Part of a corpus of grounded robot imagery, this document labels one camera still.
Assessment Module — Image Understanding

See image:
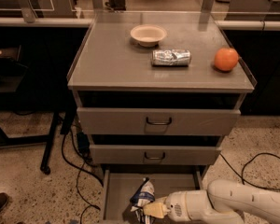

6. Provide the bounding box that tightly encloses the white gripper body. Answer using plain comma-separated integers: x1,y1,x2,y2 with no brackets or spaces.
165,191,190,222

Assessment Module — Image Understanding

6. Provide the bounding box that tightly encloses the blue chip bag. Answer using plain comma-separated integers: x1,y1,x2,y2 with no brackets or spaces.
130,177,155,224

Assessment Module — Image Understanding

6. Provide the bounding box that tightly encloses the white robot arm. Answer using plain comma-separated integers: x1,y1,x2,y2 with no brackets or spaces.
143,179,280,224

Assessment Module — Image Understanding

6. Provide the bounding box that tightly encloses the bottom grey drawer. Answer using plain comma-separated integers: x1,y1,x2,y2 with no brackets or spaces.
100,170,203,224

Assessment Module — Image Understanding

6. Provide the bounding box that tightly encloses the grey drawer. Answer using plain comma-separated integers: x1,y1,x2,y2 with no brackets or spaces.
91,145,221,165
100,170,203,224
77,107,240,136

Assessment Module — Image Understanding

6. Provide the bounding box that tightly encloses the middle grey drawer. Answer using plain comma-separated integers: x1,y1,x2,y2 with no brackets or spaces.
91,145,221,165

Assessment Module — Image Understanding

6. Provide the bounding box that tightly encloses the top grey drawer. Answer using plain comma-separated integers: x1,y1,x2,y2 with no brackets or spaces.
77,107,240,136

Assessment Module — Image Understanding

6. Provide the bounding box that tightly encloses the grey drawer cabinet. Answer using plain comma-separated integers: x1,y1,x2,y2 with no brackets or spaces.
66,10,258,179

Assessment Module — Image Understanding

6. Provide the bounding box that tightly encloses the black power adapter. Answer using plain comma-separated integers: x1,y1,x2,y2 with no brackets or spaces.
77,132,90,156

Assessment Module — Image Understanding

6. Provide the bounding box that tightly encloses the silver soda can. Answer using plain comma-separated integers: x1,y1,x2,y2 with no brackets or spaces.
151,49,191,66

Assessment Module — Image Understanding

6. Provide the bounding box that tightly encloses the orange fruit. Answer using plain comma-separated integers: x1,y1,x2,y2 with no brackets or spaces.
214,48,239,72

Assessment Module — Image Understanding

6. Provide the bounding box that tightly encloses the beige paper bowl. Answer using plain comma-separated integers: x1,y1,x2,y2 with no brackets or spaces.
130,24,167,48

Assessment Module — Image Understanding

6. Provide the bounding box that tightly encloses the black side table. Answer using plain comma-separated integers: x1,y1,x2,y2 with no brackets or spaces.
0,44,77,175

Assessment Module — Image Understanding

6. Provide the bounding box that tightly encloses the black floor cable left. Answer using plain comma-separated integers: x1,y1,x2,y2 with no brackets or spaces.
61,128,105,224

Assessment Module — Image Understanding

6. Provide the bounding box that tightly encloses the black floor cable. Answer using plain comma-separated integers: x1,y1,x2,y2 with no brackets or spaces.
61,128,105,224
219,152,280,192

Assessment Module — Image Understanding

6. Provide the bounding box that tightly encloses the black floor cable right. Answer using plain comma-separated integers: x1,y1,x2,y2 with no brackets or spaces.
219,152,280,192

